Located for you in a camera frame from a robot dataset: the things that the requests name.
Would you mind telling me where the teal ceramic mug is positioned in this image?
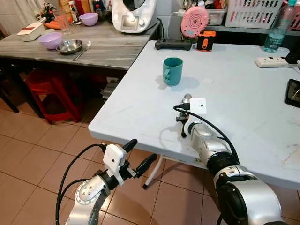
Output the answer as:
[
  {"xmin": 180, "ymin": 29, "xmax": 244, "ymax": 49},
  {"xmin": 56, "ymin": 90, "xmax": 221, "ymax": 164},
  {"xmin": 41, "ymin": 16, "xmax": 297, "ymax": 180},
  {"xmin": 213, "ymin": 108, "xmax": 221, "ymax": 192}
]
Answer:
[{"xmin": 162, "ymin": 57, "xmax": 184, "ymax": 87}]

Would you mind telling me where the white folding table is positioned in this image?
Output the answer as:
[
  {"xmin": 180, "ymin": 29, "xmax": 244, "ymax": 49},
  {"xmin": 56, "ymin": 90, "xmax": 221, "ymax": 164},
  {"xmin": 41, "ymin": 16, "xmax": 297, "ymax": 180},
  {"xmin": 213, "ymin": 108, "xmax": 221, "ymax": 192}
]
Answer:
[{"xmin": 88, "ymin": 39, "xmax": 300, "ymax": 191}]

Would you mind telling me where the black handheld controller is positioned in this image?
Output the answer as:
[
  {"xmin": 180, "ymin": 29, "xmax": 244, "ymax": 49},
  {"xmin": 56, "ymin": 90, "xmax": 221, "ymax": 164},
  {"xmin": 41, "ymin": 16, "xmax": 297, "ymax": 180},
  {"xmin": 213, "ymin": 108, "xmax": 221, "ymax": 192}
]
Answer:
[{"xmin": 154, "ymin": 39, "xmax": 194, "ymax": 52}]

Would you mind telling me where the orange and black device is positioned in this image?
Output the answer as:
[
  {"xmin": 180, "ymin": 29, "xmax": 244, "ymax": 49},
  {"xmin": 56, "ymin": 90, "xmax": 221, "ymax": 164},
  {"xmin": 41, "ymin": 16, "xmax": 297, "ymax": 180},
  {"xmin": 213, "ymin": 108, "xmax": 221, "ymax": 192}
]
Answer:
[{"xmin": 195, "ymin": 30, "xmax": 217, "ymax": 53}]

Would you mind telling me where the red plastic stool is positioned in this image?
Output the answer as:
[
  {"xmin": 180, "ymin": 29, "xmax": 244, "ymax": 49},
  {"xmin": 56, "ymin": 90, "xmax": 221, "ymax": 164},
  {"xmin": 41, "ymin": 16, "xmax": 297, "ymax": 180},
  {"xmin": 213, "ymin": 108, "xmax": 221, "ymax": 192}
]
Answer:
[{"xmin": 25, "ymin": 69, "xmax": 85, "ymax": 124}]

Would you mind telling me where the pink round gadget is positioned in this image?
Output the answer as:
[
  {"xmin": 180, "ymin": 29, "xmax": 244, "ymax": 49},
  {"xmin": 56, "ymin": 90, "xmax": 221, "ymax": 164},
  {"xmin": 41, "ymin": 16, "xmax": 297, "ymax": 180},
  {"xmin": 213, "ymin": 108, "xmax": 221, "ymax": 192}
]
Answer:
[{"xmin": 180, "ymin": 6, "xmax": 210, "ymax": 39}]

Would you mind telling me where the grey wood grain table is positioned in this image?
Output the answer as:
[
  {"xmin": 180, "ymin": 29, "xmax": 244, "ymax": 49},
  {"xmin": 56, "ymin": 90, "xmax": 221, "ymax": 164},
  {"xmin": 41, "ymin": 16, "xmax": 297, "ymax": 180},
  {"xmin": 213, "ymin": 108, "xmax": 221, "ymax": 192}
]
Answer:
[{"xmin": 0, "ymin": 19, "xmax": 161, "ymax": 72}]

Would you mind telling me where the white power strip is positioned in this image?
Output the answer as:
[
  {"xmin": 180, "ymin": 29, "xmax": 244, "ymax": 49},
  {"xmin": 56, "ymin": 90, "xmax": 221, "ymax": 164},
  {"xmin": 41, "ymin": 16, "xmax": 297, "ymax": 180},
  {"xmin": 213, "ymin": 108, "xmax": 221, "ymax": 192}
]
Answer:
[{"xmin": 255, "ymin": 56, "xmax": 294, "ymax": 69}]

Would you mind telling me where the clear plastic container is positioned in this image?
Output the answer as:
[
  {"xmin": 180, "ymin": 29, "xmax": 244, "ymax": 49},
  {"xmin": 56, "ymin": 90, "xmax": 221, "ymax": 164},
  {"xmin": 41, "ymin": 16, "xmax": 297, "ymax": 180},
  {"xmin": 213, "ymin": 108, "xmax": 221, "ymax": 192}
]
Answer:
[{"xmin": 206, "ymin": 7, "xmax": 228, "ymax": 27}]

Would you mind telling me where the white kitchen food processor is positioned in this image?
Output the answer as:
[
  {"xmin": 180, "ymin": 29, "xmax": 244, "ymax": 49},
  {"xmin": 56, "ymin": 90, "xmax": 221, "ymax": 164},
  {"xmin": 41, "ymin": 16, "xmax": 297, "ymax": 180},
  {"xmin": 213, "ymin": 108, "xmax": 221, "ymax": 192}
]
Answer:
[{"xmin": 111, "ymin": 0, "xmax": 158, "ymax": 35}]

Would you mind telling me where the black flat screen device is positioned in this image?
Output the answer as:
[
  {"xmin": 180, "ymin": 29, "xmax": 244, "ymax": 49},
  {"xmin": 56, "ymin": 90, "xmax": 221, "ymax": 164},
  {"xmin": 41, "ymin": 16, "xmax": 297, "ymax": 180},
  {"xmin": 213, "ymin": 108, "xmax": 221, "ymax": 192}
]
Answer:
[{"xmin": 284, "ymin": 79, "xmax": 300, "ymax": 109}]

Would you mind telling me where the stainless steel bowl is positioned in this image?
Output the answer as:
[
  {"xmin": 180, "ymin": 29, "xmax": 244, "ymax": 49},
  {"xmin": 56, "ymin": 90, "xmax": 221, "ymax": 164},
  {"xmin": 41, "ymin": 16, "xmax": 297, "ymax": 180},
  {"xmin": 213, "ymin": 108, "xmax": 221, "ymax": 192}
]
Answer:
[{"xmin": 56, "ymin": 39, "xmax": 84, "ymax": 56}]

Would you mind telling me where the black power plug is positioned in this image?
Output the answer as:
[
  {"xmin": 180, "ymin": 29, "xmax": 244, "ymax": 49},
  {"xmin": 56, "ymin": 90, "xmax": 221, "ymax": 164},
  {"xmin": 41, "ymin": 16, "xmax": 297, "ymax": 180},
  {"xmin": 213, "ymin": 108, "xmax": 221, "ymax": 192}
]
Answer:
[{"xmin": 285, "ymin": 52, "xmax": 300, "ymax": 65}]

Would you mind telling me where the white plastic basket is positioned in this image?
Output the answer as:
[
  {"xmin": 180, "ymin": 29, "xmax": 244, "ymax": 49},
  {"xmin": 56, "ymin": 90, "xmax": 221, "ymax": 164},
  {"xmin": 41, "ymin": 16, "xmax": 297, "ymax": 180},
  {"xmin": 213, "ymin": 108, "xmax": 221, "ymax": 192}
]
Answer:
[{"xmin": 225, "ymin": 0, "xmax": 287, "ymax": 29}]

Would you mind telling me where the clear plastic water bottle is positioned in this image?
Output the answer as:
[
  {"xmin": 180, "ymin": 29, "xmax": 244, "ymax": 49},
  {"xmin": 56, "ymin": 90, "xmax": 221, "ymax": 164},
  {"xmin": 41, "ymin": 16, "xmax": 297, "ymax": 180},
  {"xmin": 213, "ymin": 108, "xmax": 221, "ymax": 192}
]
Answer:
[{"xmin": 263, "ymin": 0, "xmax": 298, "ymax": 53}]

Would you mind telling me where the large purple bowl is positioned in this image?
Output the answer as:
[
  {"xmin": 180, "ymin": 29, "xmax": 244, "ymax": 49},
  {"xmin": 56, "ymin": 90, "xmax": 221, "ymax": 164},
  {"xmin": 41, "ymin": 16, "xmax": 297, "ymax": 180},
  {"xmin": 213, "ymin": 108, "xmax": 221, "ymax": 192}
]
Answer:
[{"xmin": 38, "ymin": 31, "xmax": 64, "ymax": 51}]

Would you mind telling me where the small purple bowl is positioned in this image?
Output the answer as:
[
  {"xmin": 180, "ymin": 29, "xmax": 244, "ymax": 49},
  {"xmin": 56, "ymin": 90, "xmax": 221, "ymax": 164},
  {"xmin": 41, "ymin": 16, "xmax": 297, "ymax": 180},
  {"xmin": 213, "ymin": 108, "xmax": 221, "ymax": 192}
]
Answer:
[{"xmin": 79, "ymin": 12, "xmax": 99, "ymax": 27}]

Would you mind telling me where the clear drinking glass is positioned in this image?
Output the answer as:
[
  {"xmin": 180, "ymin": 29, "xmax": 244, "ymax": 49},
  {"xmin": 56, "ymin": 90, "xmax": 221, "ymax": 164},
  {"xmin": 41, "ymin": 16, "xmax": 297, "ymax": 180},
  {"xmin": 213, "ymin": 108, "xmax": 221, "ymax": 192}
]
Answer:
[{"xmin": 52, "ymin": 10, "xmax": 71, "ymax": 35}]

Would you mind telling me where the orange carrot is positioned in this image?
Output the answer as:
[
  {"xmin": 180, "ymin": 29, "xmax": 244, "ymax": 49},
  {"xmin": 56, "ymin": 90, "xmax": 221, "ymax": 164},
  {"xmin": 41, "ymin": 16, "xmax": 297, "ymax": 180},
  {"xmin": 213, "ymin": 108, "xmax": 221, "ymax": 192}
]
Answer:
[{"xmin": 44, "ymin": 21, "xmax": 62, "ymax": 30}]

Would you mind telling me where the white box with red stripe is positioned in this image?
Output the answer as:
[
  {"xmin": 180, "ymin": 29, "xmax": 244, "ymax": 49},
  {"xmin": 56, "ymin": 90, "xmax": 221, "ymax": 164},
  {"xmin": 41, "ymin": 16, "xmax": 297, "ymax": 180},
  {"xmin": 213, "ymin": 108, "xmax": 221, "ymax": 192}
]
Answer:
[{"xmin": 16, "ymin": 21, "xmax": 48, "ymax": 42}]

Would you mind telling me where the red plastic basket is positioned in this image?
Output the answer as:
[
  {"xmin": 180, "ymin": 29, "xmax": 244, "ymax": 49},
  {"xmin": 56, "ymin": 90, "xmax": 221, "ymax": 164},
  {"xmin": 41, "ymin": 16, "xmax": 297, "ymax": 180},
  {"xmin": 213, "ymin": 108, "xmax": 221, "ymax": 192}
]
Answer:
[{"xmin": 288, "ymin": 4, "xmax": 300, "ymax": 31}]

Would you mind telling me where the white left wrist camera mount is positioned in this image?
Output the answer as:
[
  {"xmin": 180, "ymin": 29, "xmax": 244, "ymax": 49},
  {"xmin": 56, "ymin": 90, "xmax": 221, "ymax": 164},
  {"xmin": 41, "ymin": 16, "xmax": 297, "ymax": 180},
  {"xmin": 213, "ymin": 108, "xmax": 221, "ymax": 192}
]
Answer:
[{"xmin": 103, "ymin": 144, "xmax": 128, "ymax": 174}]

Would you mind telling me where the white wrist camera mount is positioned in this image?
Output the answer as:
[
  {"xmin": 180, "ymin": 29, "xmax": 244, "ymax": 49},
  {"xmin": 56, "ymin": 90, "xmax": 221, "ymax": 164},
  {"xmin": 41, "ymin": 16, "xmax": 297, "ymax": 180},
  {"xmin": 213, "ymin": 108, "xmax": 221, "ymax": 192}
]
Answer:
[
  {"xmin": 103, "ymin": 144, "xmax": 128, "ymax": 174},
  {"xmin": 188, "ymin": 97, "xmax": 208, "ymax": 115}
]

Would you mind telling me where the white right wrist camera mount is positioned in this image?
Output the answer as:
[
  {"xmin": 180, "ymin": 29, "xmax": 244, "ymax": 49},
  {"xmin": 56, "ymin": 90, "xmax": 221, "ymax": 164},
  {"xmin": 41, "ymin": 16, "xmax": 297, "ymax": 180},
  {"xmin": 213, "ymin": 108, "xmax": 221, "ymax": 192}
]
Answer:
[{"xmin": 188, "ymin": 97, "xmax": 208, "ymax": 115}]

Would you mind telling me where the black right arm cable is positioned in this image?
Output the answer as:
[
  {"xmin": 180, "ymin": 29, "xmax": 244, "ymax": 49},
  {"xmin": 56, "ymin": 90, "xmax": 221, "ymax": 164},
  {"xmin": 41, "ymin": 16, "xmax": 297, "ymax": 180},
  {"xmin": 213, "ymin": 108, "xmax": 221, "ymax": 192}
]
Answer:
[{"xmin": 173, "ymin": 102, "xmax": 241, "ymax": 163}]

